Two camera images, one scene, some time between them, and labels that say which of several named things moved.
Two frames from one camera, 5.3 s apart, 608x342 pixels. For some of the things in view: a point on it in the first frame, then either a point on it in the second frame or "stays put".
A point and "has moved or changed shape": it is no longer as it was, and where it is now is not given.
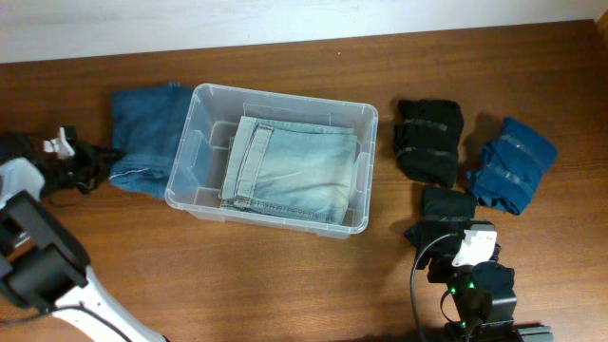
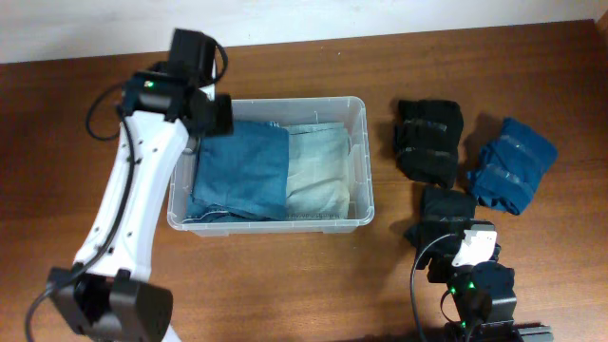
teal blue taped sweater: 509,164 stays put
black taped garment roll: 427,140 stays put
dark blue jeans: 147,124 has moved or changed shape
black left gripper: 83,159 to 217,116
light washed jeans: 303,169 stays put
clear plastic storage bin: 300,163 has moved or changed shape
